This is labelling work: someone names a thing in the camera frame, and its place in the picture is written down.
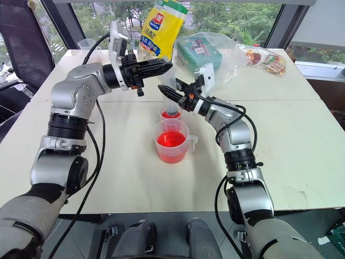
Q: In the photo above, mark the empty clear measuring cup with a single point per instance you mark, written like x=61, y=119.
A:
x=87, y=44

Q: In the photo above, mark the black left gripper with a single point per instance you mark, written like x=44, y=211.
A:
x=132, y=71

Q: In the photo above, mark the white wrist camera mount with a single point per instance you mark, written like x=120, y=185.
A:
x=116, y=43
x=208, y=76

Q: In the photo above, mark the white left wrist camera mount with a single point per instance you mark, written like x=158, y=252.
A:
x=116, y=43

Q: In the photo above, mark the green cardboard box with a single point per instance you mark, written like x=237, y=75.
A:
x=199, y=54

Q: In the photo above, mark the dark rounded robot leg shape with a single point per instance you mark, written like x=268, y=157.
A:
x=202, y=240
x=134, y=240

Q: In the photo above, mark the dark window frame post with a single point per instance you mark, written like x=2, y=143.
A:
x=66, y=24
x=285, y=25

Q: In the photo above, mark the large clear cup red liquid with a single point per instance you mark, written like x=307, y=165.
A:
x=171, y=145

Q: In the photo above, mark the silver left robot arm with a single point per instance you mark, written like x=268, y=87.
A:
x=78, y=78

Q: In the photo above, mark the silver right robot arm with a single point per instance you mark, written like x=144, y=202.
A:
x=237, y=135

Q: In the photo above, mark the small clear cup red liquid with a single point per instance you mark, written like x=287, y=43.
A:
x=165, y=116

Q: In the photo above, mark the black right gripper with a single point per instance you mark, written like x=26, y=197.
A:
x=192, y=97

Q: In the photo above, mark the green box in plastic bag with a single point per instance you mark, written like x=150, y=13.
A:
x=231, y=59

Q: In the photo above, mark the colourful snack packets bag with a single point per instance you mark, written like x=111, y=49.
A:
x=269, y=60

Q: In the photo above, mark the green white floor item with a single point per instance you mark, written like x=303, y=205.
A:
x=335, y=234

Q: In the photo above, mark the black mesh office chair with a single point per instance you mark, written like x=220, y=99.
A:
x=24, y=46

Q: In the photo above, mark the clear plastic syringe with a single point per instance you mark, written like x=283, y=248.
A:
x=170, y=102

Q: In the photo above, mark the yellow snack bag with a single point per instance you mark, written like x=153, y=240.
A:
x=161, y=29

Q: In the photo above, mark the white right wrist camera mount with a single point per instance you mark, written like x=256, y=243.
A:
x=208, y=76

